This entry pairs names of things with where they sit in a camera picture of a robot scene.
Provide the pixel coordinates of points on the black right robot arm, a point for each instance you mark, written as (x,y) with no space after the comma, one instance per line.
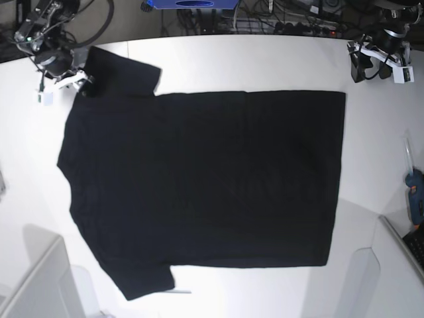
(42,35)

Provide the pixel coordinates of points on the thin white stick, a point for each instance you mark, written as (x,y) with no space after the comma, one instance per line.
(179,291)

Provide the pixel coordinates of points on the white monitor stand left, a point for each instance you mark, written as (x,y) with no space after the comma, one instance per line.
(47,289)

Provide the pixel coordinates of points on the blue glue gun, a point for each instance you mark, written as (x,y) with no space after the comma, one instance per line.
(414,183)

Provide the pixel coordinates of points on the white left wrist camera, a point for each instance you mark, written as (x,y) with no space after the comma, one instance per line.
(403,74)

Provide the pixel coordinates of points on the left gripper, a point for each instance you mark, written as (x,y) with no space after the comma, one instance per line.
(388,47)

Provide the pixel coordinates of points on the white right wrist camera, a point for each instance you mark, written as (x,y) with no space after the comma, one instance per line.
(45,98)

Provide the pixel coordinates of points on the black T-shirt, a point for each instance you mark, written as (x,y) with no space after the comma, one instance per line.
(224,179)

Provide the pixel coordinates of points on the black keyboard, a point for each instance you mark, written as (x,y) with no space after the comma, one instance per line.
(415,242)

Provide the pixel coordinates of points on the blue plastic box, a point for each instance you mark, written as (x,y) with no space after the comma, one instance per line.
(193,4)

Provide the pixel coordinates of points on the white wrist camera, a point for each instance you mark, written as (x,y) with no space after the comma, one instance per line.
(45,98)
(403,74)

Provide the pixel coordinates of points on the black power strip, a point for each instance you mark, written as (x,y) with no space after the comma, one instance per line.
(322,29)

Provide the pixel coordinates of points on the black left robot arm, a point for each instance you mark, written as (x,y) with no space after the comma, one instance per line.
(397,16)

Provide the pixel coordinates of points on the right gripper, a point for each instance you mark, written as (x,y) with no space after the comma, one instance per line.
(63,67)

